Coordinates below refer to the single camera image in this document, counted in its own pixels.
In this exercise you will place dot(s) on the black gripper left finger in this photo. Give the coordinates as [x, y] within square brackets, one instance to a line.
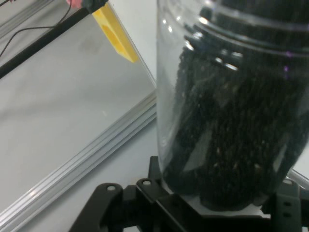
[106, 205]

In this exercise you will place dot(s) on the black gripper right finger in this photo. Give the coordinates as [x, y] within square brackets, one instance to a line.
[289, 210]

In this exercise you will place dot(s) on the clear jar of black granules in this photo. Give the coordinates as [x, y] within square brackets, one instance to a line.
[229, 108]

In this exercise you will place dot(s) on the yellow plastic box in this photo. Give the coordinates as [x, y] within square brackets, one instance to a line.
[116, 36]

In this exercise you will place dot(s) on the black pole with clamp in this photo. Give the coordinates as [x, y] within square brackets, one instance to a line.
[36, 46]

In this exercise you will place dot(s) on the pink object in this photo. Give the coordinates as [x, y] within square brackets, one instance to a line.
[74, 3]

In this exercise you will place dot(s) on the short aluminium frame rail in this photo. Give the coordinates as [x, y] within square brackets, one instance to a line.
[72, 166]

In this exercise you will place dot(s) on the aluminium frame profile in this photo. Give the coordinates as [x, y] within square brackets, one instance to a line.
[21, 17]

